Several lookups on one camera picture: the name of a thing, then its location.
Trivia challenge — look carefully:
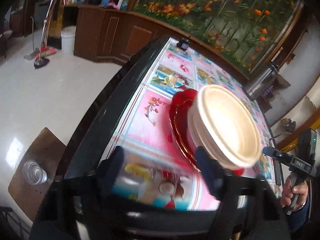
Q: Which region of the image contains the flower aquarium display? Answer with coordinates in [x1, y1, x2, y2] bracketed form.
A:
[133, 0, 303, 76]

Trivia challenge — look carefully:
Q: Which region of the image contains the clear glass cup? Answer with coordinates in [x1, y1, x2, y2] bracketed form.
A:
[22, 160, 48, 185]

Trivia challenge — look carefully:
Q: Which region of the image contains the wooden cabinet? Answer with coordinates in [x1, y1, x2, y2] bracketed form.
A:
[62, 5, 249, 83]

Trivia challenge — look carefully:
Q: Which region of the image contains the white plastic bucket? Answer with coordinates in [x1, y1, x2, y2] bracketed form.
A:
[61, 25, 76, 55]

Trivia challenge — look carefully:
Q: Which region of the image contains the colourful fruit tablecloth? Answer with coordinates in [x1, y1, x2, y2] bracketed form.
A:
[103, 38, 271, 211]

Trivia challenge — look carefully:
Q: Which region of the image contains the beige bowl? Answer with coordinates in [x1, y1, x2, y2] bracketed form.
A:
[187, 85, 262, 170]

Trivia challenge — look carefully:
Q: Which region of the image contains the small black device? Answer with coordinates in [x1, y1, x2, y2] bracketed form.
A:
[176, 37, 190, 51]

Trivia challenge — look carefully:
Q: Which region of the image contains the person's right hand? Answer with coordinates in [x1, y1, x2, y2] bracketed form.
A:
[280, 175, 309, 212]

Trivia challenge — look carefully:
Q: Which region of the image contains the stainless steel thermos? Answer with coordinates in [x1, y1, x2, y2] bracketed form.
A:
[242, 61, 278, 101]

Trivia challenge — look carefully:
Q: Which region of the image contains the red glass plate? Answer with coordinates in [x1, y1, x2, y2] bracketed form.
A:
[168, 87, 245, 177]

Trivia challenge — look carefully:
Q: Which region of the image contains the brown wooden stool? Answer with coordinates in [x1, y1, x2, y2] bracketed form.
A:
[8, 128, 66, 221]

